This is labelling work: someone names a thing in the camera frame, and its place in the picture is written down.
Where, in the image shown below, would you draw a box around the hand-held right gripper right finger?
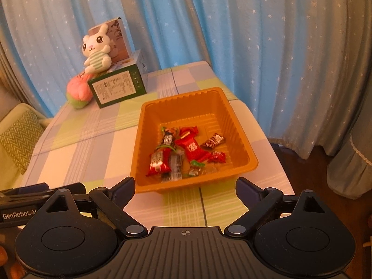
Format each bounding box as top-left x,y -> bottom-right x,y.
224,177 -> 326,238

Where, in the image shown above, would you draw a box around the orange plastic tray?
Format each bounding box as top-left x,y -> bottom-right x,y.
129,87 -> 259,194

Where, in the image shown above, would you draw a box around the dark packet green ends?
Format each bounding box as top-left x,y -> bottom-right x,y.
157,126 -> 178,152

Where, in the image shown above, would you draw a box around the white rabbit plush toy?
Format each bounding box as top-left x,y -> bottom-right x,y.
81,25 -> 112,74

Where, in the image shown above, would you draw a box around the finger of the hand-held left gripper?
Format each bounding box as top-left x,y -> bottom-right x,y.
0,183 -> 87,210
0,183 -> 49,195

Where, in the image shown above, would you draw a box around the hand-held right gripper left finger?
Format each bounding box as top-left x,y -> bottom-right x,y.
43,177 -> 148,238

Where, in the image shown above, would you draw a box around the grey upright cardboard box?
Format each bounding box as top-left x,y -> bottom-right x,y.
88,17 -> 131,63

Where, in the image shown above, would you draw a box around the person's left hand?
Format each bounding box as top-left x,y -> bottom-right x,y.
0,244 -> 24,279

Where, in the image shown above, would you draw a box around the clear packet dark sticks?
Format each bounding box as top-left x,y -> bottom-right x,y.
161,151 -> 184,183

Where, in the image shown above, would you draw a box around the green cardboard box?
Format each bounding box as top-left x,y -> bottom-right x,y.
88,49 -> 149,109

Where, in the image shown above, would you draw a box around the green zigzag cushion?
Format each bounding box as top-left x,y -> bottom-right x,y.
0,110 -> 45,175

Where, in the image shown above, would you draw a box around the brown red candy packet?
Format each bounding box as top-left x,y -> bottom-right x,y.
201,133 -> 225,151

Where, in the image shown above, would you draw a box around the small red candy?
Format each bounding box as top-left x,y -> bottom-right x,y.
207,151 -> 226,164

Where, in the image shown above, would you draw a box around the pink green plush toy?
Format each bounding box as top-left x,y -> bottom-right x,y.
66,74 -> 93,109

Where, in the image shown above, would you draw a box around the blue star curtain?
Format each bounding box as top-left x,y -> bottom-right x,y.
0,0 -> 216,117

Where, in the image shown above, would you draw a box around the light green sofa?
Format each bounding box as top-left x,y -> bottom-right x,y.
0,102 -> 53,192

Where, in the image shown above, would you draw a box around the checked pastel tablecloth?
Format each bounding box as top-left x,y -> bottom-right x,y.
22,61 -> 295,231

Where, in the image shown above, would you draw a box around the red packet white label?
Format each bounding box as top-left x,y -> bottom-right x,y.
175,132 -> 210,166

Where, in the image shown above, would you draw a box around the large red snack packet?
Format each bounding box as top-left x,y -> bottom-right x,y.
146,148 -> 171,177

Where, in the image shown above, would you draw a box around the grey star curtain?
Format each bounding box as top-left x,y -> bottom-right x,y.
180,0 -> 372,159
0,35 -> 54,118

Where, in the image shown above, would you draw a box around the grey lace-trimmed cloth cover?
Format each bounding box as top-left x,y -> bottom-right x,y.
327,116 -> 372,201

